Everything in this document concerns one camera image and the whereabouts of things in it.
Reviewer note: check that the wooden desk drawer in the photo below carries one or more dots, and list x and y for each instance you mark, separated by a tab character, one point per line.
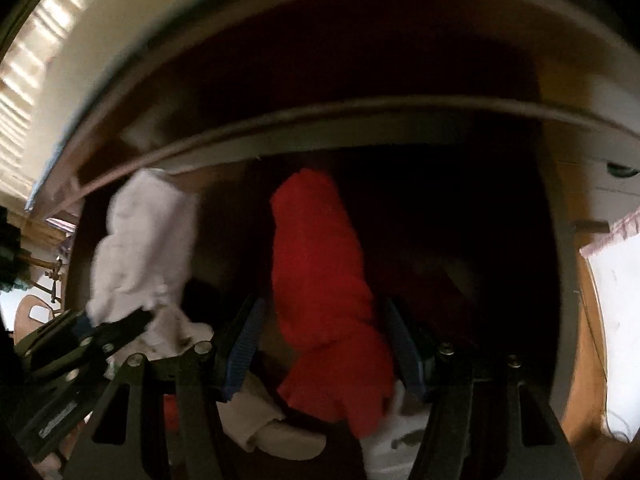
235	240

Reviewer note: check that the beige patterned curtain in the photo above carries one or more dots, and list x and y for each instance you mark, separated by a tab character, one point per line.
30	110

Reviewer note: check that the white underwear with grey print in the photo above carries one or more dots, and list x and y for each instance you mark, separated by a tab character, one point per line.
395	440

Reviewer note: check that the dark wooden desk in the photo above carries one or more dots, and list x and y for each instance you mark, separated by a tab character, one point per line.
350	110

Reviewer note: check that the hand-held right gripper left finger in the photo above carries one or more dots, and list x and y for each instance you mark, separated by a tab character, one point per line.
245	355

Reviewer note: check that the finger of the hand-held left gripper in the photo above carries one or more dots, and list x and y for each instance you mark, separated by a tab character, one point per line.
120	332
80	323

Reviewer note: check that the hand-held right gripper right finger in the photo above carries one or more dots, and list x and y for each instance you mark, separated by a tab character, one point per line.
405	355

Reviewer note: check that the cream underwear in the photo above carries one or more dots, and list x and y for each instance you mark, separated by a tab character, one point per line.
270	430

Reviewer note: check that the pink patterned cloth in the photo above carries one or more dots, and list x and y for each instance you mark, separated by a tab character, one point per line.
617	232

